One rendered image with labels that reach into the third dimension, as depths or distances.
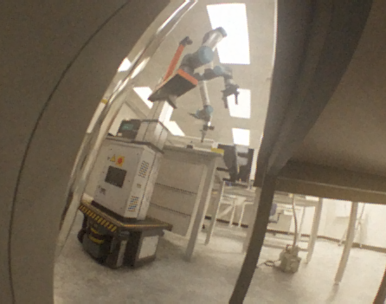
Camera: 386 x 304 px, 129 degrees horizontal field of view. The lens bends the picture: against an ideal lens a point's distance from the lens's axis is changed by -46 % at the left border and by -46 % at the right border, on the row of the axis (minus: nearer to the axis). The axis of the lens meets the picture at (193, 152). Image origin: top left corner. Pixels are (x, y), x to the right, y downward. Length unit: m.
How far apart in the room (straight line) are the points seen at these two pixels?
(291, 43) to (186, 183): 1.30
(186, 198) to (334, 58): 1.33
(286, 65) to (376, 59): 0.13
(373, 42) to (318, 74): 0.11
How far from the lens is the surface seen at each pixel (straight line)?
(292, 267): 1.71
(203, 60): 1.20
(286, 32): 0.22
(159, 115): 1.17
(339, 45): 0.16
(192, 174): 1.40
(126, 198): 0.91
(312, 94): 0.20
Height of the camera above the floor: 0.49
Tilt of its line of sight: 16 degrees up
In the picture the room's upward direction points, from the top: 15 degrees clockwise
